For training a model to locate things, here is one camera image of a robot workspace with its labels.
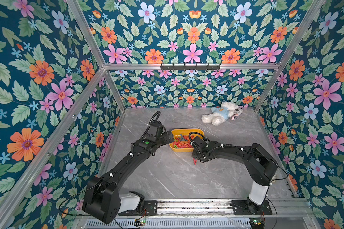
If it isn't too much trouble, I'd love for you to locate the yellow plastic storage box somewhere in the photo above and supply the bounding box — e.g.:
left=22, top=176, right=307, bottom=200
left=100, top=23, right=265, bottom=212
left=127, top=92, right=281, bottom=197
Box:
left=169, top=128, right=204, bottom=153

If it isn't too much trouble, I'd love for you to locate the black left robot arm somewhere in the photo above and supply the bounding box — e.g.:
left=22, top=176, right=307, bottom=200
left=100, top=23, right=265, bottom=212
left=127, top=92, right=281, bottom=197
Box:
left=82, top=121, right=174, bottom=224

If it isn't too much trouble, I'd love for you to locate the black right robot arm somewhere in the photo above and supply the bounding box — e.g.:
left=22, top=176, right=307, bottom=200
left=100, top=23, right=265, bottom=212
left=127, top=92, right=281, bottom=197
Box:
left=191, top=136, right=279, bottom=207

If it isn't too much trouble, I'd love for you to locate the pile of clothespins in box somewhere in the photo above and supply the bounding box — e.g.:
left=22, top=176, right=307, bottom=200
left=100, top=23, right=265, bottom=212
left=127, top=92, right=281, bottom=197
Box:
left=172, top=134, right=193, bottom=149

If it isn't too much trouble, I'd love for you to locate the white teddy bear blue shirt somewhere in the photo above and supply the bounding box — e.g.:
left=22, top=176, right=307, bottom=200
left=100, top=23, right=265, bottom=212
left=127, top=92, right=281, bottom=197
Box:
left=202, top=102, right=239, bottom=126

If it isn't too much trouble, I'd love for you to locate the patterned pouch near bear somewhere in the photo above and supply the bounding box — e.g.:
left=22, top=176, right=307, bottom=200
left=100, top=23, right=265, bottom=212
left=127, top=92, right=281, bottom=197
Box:
left=230, top=108, right=243, bottom=120

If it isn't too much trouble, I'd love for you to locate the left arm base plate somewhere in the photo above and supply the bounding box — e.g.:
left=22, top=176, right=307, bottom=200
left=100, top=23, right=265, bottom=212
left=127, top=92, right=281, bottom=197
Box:
left=118, top=199, right=158, bottom=217

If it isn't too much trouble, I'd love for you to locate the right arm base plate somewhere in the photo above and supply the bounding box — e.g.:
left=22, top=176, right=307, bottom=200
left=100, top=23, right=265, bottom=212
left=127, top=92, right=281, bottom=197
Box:
left=230, top=199, right=273, bottom=216

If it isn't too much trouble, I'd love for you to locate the black hook rail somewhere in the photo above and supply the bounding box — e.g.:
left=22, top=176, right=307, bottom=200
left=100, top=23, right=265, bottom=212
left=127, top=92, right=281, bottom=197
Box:
left=160, top=64, right=221, bottom=71

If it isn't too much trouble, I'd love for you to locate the aluminium front rail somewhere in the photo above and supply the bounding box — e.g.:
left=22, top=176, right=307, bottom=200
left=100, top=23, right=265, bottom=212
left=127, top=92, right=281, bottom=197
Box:
left=77, top=198, right=314, bottom=218

